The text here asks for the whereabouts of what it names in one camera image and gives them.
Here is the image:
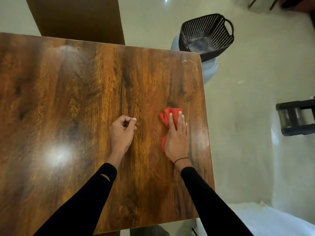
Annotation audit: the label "person's left hand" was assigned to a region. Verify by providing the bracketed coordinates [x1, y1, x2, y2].
[109, 115, 138, 155]

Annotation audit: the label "person's right hand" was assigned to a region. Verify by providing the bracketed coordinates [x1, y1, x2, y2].
[164, 111, 190, 164]

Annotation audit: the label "red cleaning cloth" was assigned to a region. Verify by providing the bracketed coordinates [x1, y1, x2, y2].
[160, 108, 183, 161]

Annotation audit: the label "person's right forearm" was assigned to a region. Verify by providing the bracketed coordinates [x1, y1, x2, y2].
[173, 158, 254, 236]

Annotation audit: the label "person's left forearm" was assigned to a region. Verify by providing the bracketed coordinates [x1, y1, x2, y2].
[33, 151, 123, 236]

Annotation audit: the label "wooden table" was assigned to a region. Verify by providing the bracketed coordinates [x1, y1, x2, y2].
[0, 32, 215, 236]

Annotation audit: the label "light blue plastic stool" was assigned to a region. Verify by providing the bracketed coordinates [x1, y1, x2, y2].
[170, 35, 218, 85]

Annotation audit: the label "black plastic basket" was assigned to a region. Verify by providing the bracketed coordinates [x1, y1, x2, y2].
[179, 14, 235, 63]

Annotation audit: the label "brown wooden panel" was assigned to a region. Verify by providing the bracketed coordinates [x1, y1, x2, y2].
[25, 0, 125, 45]

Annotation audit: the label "black metal rack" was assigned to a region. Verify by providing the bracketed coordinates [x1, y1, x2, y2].
[276, 99, 315, 137]

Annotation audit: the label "white plastic sheet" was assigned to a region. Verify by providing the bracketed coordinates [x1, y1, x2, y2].
[196, 201, 315, 236]

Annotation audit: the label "dark chair legs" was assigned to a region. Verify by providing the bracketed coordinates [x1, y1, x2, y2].
[247, 0, 315, 11]

